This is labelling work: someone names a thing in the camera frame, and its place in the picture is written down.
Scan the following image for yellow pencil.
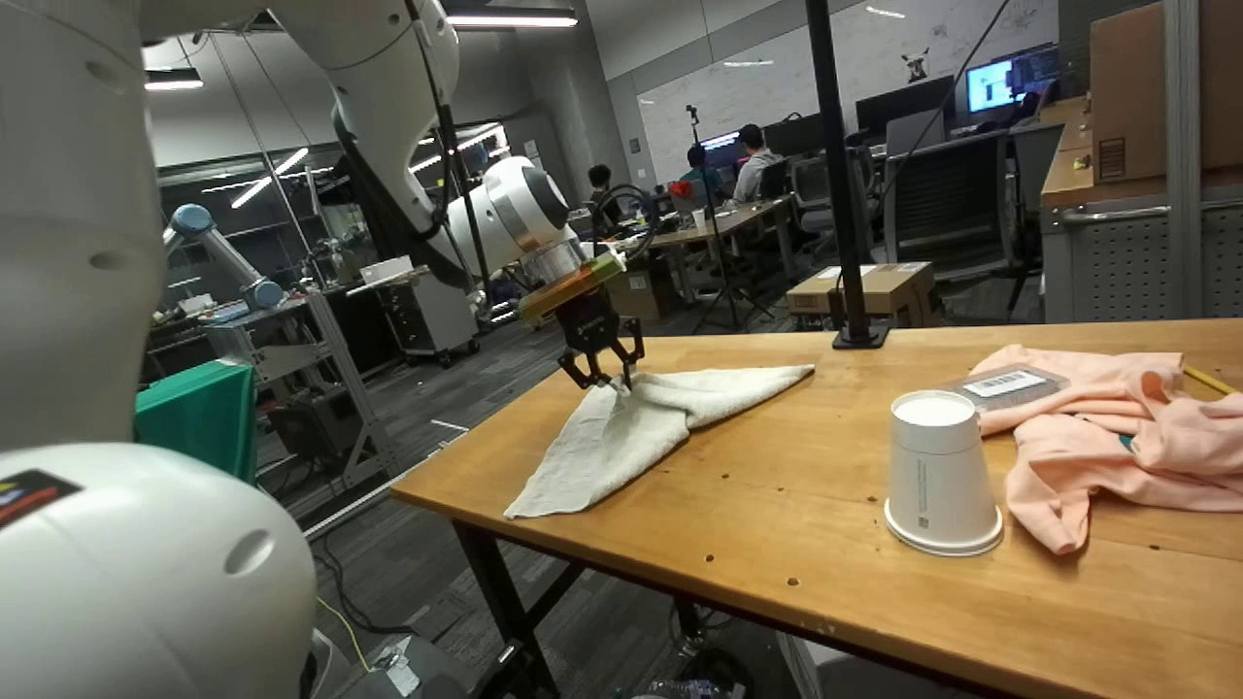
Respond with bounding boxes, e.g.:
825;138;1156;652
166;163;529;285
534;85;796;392
1176;365;1236;399

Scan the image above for grey metal upright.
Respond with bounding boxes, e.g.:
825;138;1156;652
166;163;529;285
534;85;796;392
1158;0;1210;321

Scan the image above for white garment label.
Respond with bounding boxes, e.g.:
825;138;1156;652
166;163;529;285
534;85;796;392
956;365;1069;404

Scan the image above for white paper cup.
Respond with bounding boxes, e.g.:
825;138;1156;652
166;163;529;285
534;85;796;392
884;383;1012;562

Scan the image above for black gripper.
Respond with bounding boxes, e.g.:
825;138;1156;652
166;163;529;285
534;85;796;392
557;287;649;390

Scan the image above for lit computer monitor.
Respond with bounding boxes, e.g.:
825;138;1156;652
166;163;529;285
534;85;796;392
954;45;1064;129

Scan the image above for seated person light shirt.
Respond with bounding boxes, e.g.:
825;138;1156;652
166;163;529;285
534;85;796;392
732;122;788;211

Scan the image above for white cloth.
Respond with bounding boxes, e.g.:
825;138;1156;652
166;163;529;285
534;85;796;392
502;360;819;524

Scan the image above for wooden office desk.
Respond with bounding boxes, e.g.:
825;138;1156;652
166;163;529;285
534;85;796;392
638;192;799;313

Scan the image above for tan wrist camera mount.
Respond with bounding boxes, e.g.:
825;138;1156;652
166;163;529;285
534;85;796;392
516;252;632;325

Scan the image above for green bin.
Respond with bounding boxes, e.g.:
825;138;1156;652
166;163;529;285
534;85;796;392
131;352;260;483

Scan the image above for pink garment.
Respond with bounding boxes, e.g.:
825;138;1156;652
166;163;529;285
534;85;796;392
965;338;1243;559

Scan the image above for white cart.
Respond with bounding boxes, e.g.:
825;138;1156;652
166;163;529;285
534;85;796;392
384;263;481;365

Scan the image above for large cardboard box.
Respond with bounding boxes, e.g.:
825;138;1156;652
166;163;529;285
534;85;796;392
1084;0;1243;188

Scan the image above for black camera pole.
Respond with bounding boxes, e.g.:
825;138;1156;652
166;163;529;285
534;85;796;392
805;0;894;352

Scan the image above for grey metal rack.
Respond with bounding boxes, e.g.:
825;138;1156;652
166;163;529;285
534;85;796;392
139;276;392;519

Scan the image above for seated person dark clothes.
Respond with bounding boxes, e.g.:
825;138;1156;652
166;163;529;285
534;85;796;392
583;159;625;245

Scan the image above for grey drawer cabinet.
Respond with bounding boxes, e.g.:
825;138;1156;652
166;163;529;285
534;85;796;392
1038;92;1243;325

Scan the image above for black table frame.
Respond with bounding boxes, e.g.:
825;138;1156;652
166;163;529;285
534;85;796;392
443;516;732;699

